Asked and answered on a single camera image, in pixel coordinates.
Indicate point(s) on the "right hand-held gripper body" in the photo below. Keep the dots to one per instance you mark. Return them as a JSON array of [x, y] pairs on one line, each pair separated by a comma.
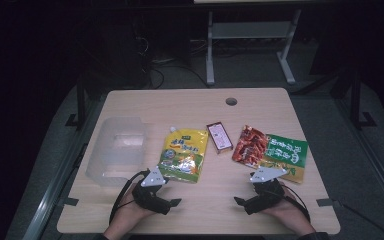
[[266, 195]]

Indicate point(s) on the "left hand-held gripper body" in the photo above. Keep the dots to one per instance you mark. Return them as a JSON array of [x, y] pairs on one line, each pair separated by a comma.
[[150, 196]]

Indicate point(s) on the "green and red seasoning packet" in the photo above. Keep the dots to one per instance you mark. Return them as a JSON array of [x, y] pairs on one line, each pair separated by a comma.
[[273, 150]]

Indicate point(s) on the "yellow spout pouch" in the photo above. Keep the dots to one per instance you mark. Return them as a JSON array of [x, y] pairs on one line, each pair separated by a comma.
[[183, 153]]

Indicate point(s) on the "dark small snack packet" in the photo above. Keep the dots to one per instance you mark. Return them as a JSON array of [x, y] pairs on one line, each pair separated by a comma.
[[220, 137]]

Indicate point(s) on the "clear plastic container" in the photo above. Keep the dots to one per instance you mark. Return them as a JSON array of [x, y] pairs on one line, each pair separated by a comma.
[[120, 156]]

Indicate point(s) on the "person's left hand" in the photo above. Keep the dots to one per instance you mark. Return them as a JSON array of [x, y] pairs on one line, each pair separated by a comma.
[[130, 211]]

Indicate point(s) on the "person's right hand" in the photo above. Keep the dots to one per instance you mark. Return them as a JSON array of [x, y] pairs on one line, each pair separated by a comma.
[[288, 213]]

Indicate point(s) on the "black metal stand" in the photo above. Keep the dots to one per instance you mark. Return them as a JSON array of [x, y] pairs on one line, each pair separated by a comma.
[[80, 100], [356, 100]]

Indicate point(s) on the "grey table bracket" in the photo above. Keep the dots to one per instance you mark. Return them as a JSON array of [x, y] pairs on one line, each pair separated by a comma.
[[69, 201], [326, 202]]

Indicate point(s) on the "grey metal rail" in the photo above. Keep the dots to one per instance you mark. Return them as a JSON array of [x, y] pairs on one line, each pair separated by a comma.
[[51, 190], [366, 153]]

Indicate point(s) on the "white metal desk frame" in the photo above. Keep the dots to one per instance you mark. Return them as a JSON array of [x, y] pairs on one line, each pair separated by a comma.
[[250, 30]]

